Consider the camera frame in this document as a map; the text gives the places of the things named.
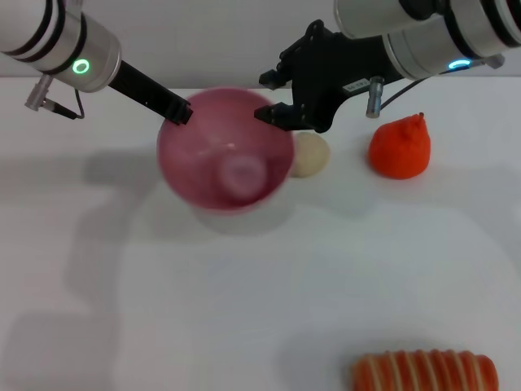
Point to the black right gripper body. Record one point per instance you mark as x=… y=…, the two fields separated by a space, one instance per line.
x=329 y=69

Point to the pink plastic bowl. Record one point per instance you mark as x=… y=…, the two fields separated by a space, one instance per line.
x=191 y=163

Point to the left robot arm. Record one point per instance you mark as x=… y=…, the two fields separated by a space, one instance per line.
x=61 y=45

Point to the orange white striped toy bread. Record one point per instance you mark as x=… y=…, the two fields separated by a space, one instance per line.
x=423 y=372

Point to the beige round bun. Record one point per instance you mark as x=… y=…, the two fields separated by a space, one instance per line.
x=313 y=156

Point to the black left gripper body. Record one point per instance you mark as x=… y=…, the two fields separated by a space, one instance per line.
x=142 y=87

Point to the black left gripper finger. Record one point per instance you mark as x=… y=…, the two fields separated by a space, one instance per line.
x=181 y=114

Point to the pink toy peach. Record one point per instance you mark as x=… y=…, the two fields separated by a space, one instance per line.
x=243 y=177

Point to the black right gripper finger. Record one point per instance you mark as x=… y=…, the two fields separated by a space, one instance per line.
x=281 y=116
x=274 y=78

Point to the red orange toy pear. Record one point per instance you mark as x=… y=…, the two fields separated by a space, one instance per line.
x=401 y=152

